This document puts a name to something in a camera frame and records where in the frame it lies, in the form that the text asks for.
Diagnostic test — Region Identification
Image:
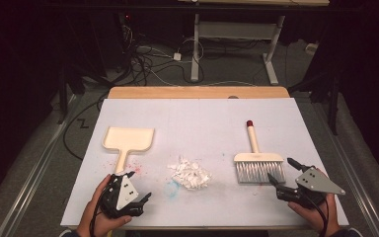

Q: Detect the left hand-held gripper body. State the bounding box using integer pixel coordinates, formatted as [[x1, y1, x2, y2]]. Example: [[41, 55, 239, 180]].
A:
[[99, 173, 146, 219]]

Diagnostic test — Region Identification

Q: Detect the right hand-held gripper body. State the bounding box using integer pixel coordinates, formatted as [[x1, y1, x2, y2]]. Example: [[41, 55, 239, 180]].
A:
[[275, 166, 346, 209]]

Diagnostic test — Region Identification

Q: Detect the cream brush with red tip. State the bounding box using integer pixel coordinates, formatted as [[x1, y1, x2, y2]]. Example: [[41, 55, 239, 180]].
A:
[[233, 119, 287, 185]]

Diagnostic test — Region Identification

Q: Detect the pile of white paper scraps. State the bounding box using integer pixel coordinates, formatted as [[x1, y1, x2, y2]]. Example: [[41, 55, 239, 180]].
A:
[[166, 155, 213, 192]]

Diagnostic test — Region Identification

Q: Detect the person's right hand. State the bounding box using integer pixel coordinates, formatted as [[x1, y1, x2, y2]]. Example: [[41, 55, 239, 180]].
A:
[[287, 169, 342, 237]]

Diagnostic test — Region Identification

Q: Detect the person's left hand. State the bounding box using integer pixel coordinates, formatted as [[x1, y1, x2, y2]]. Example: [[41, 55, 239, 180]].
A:
[[75, 174, 133, 237]]

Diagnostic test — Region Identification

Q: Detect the cream plastic dustpan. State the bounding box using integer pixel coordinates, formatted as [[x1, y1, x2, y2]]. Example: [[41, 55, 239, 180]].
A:
[[102, 125, 156, 175]]

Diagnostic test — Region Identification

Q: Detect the black metal stand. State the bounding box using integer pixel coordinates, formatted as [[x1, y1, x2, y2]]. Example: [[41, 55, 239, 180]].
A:
[[56, 63, 69, 125], [328, 73, 341, 136]]

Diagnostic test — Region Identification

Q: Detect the white table mat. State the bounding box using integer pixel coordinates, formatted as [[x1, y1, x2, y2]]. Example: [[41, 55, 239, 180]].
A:
[[59, 98, 350, 228]]

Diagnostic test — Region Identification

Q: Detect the wooden table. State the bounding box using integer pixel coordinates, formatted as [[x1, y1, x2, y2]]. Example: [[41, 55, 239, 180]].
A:
[[67, 86, 343, 231]]

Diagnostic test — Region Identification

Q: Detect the light wooden desktop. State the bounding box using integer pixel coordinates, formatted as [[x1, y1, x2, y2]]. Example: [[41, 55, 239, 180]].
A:
[[177, 0, 331, 7]]

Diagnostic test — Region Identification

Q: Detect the right hand-held gripper cable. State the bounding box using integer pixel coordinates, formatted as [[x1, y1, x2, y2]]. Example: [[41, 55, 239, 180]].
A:
[[303, 192, 331, 237]]

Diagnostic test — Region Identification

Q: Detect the hand-held gripper cable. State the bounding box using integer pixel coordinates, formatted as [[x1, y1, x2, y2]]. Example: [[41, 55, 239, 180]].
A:
[[303, 192, 331, 237], [88, 191, 105, 237]]

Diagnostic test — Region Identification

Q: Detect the left hand-held gripper cable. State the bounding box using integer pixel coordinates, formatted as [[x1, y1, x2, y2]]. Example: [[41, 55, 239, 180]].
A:
[[88, 191, 105, 237]]

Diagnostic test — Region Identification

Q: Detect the metal floor rail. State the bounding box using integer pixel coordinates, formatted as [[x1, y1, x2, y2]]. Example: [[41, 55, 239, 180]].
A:
[[0, 94, 81, 237], [311, 98, 379, 237]]

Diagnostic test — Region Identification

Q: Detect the long black floor cable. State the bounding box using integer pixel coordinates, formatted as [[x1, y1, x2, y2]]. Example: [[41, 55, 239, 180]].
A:
[[62, 93, 111, 162]]

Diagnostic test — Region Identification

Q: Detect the thin white floor cable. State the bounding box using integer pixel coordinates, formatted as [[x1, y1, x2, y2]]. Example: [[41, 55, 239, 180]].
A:
[[144, 67, 259, 88]]

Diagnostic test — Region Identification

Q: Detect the tangle of black cables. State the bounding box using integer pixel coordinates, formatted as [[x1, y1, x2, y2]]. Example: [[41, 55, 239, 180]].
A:
[[120, 23, 208, 87]]

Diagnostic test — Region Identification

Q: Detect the white metal desk frame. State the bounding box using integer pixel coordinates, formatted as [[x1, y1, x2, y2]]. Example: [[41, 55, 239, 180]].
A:
[[189, 13, 286, 86]]

